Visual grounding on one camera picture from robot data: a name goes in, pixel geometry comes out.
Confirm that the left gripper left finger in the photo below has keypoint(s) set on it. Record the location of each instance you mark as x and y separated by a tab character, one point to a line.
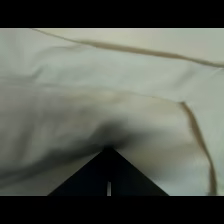
88	181

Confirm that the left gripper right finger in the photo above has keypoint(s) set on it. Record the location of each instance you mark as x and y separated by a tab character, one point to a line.
133	181

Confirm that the white garment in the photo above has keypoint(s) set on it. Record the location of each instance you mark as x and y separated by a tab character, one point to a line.
100	86

